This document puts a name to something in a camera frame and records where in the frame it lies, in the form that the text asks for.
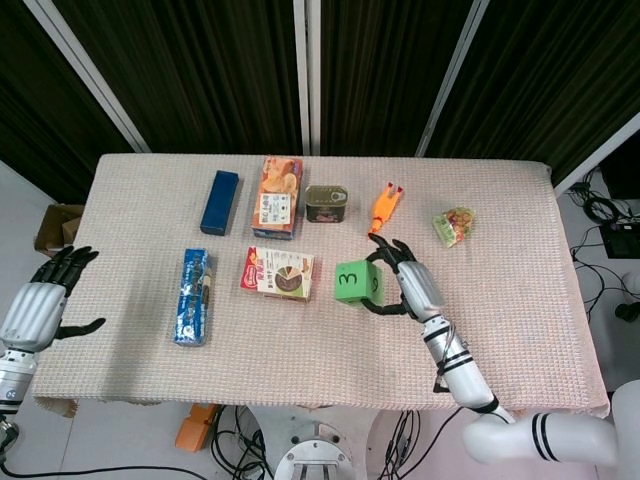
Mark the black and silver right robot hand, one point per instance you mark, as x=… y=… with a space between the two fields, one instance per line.
x=420 y=287

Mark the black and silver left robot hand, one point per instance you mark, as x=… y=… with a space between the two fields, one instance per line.
x=35 y=312

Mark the green cube with black numbers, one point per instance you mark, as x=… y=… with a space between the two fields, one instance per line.
x=352 y=282

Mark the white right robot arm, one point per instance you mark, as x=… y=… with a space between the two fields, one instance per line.
x=470 y=382

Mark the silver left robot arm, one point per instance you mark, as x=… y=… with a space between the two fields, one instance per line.
x=15 y=377

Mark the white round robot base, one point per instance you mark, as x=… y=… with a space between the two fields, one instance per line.
x=316 y=450

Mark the green snack bag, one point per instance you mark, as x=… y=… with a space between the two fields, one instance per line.
x=454 y=226

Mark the orange rubber chicken toy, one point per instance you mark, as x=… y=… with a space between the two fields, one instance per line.
x=384 y=210

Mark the brown cardboard box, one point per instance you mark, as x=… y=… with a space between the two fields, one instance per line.
x=57 y=227

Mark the beige waffle-weave tablecloth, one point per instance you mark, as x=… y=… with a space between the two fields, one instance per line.
x=320 y=350

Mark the black luncheon meat can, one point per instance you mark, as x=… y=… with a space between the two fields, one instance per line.
x=326 y=204

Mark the red and white cracker box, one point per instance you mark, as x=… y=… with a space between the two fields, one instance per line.
x=277 y=274

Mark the blue Oreo cookie box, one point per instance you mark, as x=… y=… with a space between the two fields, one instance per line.
x=194 y=297

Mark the orange and blue snack box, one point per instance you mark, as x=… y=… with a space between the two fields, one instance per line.
x=277 y=200

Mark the orange device on floor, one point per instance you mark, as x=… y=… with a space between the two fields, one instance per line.
x=196 y=427

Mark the black flat electronic device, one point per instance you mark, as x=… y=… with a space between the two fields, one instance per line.
x=622 y=240

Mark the dark blue rectangular box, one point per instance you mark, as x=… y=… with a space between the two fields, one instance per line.
x=219 y=202

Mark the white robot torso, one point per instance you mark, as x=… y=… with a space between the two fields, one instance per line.
x=627 y=430

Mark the white partition frame post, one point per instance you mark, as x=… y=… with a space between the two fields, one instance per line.
x=452 y=75
x=595 y=155
x=307 y=75
x=95 y=80

